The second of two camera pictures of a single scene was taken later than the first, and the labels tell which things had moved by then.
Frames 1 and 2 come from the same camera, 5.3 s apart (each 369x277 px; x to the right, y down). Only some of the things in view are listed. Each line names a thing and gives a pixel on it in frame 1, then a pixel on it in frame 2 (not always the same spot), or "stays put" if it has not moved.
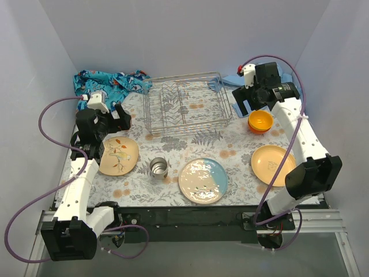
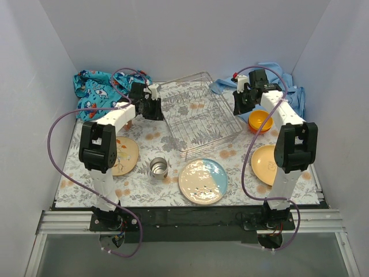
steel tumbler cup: x=159 y=167 stays put
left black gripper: x=120 y=116 to x=154 y=110
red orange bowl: x=257 y=132 stays put
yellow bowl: x=260 y=120 stays put
